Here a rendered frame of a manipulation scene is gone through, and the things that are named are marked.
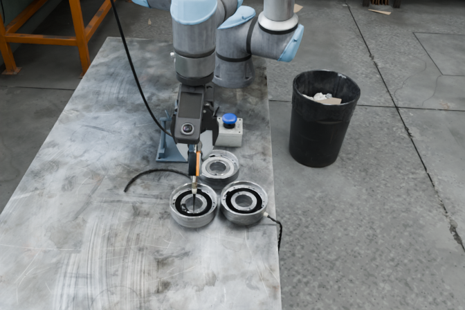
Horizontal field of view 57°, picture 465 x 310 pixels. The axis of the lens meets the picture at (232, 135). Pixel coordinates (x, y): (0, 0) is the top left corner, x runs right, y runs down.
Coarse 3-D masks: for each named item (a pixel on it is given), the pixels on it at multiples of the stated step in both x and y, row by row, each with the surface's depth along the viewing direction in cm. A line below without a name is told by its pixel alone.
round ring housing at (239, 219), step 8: (232, 184) 99; (240, 184) 99; (248, 184) 99; (256, 184) 98; (224, 192) 97; (240, 192) 98; (248, 192) 98; (264, 192) 96; (224, 200) 96; (232, 200) 96; (240, 200) 98; (248, 200) 98; (256, 200) 96; (264, 200) 96; (224, 208) 93; (240, 208) 94; (248, 208) 94; (264, 208) 93; (232, 216) 92; (240, 216) 91; (248, 216) 91; (256, 216) 92; (240, 224) 94; (248, 224) 94
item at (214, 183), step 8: (216, 152) 108; (224, 152) 107; (216, 160) 106; (232, 160) 107; (208, 168) 104; (216, 168) 107; (224, 168) 106; (200, 176) 102; (208, 176) 100; (232, 176) 101; (208, 184) 101; (216, 184) 100; (224, 184) 101
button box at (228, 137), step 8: (240, 120) 117; (224, 128) 114; (232, 128) 114; (240, 128) 114; (224, 136) 113; (232, 136) 113; (240, 136) 113; (216, 144) 115; (224, 144) 115; (232, 144) 114; (240, 144) 114
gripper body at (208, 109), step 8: (176, 72) 79; (184, 80) 78; (192, 80) 77; (200, 80) 78; (208, 80) 79; (208, 96) 85; (208, 104) 82; (176, 112) 84; (208, 112) 82; (208, 120) 84
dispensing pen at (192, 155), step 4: (196, 148) 90; (192, 152) 91; (196, 152) 91; (188, 156) 89; (192, 156) 89; (196, 156) 89; (192, 160) 89; (196, 160) 89; (192, 164) 89; (196, 164) 89; (188, 168) 89; (192, 168) 89; (196, 168) 89; (188, 172) 89; (192, 172) 89; (196, 172) 89; (192, 176) 91; (196, 176) 91; (192, 180) 91; (196, 180) 91; (192, 184) 91; (196, 184) 91; (192, 188) 91; (196, 188) 91; (192, 192) 91; (196, 192) 91
